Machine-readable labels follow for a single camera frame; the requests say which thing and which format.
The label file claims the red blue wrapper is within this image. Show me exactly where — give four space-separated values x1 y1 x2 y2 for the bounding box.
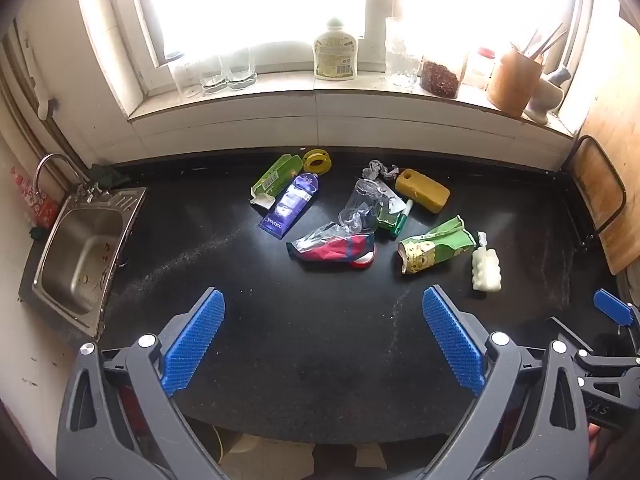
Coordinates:
286 221 376 263

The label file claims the chrome faucet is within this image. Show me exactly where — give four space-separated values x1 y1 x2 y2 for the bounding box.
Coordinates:
34 154 101 202

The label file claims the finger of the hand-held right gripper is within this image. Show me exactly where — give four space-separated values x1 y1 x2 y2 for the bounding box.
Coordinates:
593 289 640 328
549 316 597 351

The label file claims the red white lid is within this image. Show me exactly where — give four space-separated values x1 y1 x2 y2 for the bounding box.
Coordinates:
349 245 377 267

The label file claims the crushed green paper carton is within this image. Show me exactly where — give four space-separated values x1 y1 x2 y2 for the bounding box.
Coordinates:
397 216 475 275

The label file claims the clear drinking glass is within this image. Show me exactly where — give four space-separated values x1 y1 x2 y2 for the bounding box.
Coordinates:
225 50 258 91
170 57 203 99
200 55 229 95

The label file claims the blue white wrapper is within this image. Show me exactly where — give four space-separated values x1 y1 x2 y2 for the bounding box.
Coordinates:
362 160 401 183

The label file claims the bundle of chopsticks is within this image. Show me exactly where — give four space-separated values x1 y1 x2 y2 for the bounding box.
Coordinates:
520 22 568 59

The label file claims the yellow sponge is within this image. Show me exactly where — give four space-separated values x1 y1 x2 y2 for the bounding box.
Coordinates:
395 168 451 216

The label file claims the wooden cutting board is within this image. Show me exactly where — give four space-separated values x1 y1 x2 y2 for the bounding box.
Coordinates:
582 20 640 276

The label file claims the window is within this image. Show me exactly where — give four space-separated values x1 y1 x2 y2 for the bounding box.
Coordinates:
75 0 596 111

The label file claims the wooden utensil holder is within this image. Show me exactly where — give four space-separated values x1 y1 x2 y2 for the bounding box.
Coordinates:
486 49 545 117

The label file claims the red patterned packet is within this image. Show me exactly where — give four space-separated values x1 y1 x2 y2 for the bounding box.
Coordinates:
11 166 60 228

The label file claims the stainless steel sink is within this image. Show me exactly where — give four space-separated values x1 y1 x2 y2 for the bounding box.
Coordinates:
32 187 148 338

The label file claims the purple packet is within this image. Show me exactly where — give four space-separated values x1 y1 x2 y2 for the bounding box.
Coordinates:
258 172 321 239

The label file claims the green white marker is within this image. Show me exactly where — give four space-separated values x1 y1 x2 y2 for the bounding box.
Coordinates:
387 199 415 239

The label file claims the green cardboard box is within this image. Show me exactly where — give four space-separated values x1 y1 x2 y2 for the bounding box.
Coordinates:
250 154 304 207

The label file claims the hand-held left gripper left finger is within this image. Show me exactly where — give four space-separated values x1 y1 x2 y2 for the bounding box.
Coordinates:
56 287 226 480

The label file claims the jar of brown spice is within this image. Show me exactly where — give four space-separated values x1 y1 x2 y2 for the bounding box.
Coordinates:
420 50 463 99

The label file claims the clear glass jar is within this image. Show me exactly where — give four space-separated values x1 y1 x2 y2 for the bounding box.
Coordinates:
385 17 423 88

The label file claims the white jar with red lid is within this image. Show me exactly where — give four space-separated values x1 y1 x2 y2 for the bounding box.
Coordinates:
462 47 497 91

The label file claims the green cloth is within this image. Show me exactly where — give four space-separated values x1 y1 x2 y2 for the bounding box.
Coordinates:
90 162 132 190

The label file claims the white mortar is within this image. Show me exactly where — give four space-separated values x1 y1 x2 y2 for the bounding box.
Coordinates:
522 77 566 125

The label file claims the white wall hook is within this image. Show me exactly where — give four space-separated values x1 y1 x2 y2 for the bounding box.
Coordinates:
30 72 55 121

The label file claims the black wire frame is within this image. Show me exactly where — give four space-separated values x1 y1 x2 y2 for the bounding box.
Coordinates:
567 135 627 248

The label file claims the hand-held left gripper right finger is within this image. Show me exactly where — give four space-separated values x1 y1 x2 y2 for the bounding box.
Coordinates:
422 285 591 480

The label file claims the small green packet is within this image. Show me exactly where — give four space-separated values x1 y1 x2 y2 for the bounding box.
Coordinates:
376 195 408 231

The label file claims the white labelled bottle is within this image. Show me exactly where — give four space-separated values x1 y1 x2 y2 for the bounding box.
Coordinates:
313 18 359 82

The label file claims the clear plastic cup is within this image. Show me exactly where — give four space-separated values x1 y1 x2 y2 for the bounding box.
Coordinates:
339 178 386 233

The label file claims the yellow tape roll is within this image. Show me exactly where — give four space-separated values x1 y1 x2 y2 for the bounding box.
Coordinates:
301 148 332 173

